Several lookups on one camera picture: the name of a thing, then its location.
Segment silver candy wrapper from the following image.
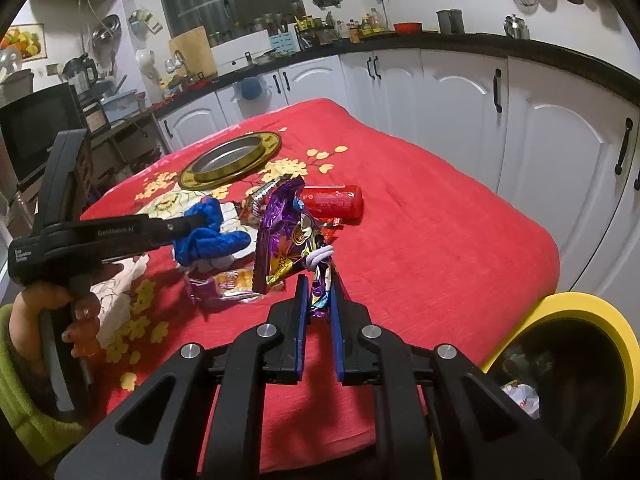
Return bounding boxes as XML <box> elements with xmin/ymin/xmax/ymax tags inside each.
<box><xmin>248</xmin><ymin>182</ymin><xmax>277</xmax><ymax>211</ymax></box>

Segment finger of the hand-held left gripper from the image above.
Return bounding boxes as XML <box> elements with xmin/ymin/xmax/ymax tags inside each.
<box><xmin>144</xmin><ymin>211</ymin><xmax>209</xmax><ymax>251</ymax></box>

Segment person's left forearm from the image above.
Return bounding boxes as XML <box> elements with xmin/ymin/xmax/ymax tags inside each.
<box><xmin>0</xmin><ymin>305</ymin><xmax>101</xmax><ymax>466</ymax></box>

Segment white base cabinets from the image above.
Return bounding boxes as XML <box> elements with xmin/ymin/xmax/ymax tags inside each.
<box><xmin>155</xmin><ymin>49</ymin><xmax>640</xmax><ymax>311</ymax></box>

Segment black microwave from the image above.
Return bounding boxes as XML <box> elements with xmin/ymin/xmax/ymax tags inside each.
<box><xmin>0</xmin><ymin>82</ymin><xmax>90</xmax><ymax>183</ymax></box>

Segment wooden cutting board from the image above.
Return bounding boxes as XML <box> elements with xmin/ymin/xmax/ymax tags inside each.
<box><xmin>168</xmin><ymin>26</ymin><xmax>217</xmax><ymax>78</ymax></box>

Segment pale blue plastic container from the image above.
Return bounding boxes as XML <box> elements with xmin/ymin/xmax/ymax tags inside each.
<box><xmin>102</xmin><ymin>90</ymin><xmax>146</xmax><ymax>123</ymax></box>

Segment fruit wall poster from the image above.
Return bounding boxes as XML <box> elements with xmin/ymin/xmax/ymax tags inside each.
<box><xmin>0</xmin><ymin>24</ymin><xmax>46</xmax><ymax>63</ymax></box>

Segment person's left hand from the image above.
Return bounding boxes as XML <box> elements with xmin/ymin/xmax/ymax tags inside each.
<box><xmin>11</xmin><ymin>282</ymin><xmax>103</xmax><ymax>361</ymax></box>

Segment purple foil snack bag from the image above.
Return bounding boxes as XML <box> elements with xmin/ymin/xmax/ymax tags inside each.
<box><xmin>252</xmin><ymin>177</ymin><xmax>346</xmax><ymax>322</ymax></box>

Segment steel canister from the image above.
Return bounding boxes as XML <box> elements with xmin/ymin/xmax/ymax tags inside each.
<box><xmin>436</xmin><ymin>9</ymin><xmax>464</xmax><ymax>36</ymax></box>

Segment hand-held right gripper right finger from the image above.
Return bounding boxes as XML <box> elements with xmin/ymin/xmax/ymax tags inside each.
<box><xmin>329</xmin><ymin>272</ymin><xmax>582</xmax><ymax>480</ymax></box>

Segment condiment rack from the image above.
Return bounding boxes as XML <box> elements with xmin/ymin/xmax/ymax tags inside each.
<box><xmin>295</xmin><ymin>12</ymin><xmax>337</xmax><ymax>46</ymax></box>

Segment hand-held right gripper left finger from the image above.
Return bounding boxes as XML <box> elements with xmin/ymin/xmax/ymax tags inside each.
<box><xmin>54</xmin><ymin>275</ymin><xmax>309</xmax><ymax>480</ymax></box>

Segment blue plastic bag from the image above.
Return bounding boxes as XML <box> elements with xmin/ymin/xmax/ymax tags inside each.
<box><xmin>172</xmin><ymin>197</ymin><xmax>251</xmax><ymax>269</ymax></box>

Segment white printed plastic bag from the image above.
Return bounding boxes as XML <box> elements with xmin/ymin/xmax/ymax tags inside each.
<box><xmin>501</xmin><ymin>381</ymin><xmax>542</xmax><ymax>420</ymax></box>

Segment pile of red peppers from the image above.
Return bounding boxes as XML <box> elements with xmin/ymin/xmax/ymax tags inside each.
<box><xmin>150</xmin><ymin>77</ymin><xmax>216</xmax><ymax>111</ymax></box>

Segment packaged kitchen tools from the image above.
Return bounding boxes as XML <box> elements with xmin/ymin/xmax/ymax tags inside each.
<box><xmin>127</xmin><ymin>8</ymin><xmax>163</xmax><ymax>36</ymax></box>

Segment white elastic cord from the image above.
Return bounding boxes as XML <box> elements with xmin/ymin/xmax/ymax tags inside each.
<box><xmin>304</xmin><ymin>244</ymin><xmax>335</xmax><ymax>272</ymax></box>

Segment red can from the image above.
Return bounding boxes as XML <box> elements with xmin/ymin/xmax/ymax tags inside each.
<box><xmin>300</xmin><ymin>185</ymin><xmax>364</xmax><ymax>224</ymax></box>

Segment yellow-rimmed trash bin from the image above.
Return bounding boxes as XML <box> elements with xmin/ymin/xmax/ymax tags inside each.
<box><xmin>431</xmin><ymin>291</ymin><xmax>636</xmax><ymax>480</ymax></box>

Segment red candy wrapper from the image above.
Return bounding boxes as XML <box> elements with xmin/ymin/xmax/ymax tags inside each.
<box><xmin>315</xmin><ymin>216</ymin><xmax>347</xmax><ymax>243</ymax></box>

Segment red floral blanket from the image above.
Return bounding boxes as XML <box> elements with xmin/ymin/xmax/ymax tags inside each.
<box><xmin>80</xmin><ymin>98</ymin><xmax>560</xmax><ymax>476</ymax></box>

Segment black countertop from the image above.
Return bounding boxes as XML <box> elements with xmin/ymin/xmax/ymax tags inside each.
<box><xmin>150</xmin><ymin>31</ymin><xmax>640</xmax><ymax>111</ymax></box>

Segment blender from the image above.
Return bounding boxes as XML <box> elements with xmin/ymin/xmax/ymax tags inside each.
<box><xmin>62</xmin><ymin>54</ymin><xmax>99</xmax><ymax>96</ymax></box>

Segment steel colander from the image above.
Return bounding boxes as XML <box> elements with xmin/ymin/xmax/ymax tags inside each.
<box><xmin>91</xmin><ymin>14</ymin><xmax>122</xmax><ymax>43</ymax></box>

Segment gold-rimmed round tray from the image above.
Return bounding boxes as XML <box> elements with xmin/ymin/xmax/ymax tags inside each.
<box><xmin>179</xmin><ymin>131</ymin><xmax>282</xmax><ymax>192</ymax></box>

